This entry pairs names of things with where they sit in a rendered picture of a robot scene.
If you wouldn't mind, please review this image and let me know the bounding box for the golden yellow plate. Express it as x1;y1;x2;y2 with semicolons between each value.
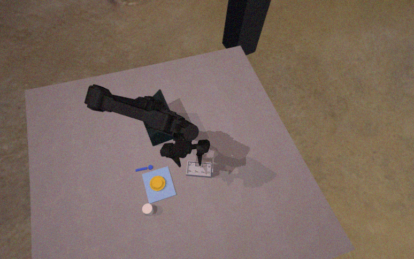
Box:
149;176;166;191

